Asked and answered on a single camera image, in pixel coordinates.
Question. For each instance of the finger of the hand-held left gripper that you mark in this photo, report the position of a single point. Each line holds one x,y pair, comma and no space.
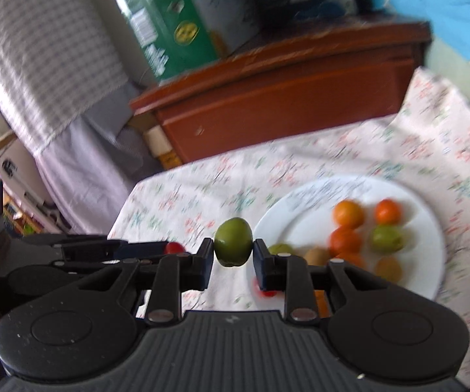
96,247
76,267

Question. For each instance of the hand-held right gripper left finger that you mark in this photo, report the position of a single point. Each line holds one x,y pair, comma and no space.
207,263

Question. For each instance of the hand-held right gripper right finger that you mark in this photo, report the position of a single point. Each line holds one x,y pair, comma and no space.
260,265

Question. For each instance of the green lime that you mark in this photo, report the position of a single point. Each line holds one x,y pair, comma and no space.
280,249

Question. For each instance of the red cherry tomato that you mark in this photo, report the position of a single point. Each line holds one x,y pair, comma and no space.
268,292
174,247

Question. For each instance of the brown kiwi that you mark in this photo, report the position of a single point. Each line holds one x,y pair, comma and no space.
388,267
316,255

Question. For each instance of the white plate with flower print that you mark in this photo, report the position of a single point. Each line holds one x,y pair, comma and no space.
300,208

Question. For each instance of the orange tangerine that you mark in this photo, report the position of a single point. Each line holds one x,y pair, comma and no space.
353,261
345,241
320,304
388,211
348,212

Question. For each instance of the white plastic case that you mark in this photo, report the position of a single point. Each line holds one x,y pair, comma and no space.
23,179

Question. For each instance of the floral tablecloth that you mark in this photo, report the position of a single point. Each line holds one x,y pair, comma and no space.
218,179

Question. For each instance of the cardboard box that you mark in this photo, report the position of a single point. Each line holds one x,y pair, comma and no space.
157,141

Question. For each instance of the brown wooden cabinet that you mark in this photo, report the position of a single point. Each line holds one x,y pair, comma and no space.
280,102

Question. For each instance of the checkered cloth with lace trim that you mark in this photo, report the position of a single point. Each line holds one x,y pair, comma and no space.
47,49

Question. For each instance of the green carton box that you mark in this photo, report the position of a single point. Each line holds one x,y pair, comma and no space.
178,28

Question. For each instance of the pale green sofa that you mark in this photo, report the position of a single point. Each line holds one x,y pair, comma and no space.
455,73

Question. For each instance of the blue printed cushion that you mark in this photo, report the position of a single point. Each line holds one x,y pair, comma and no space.
443,12

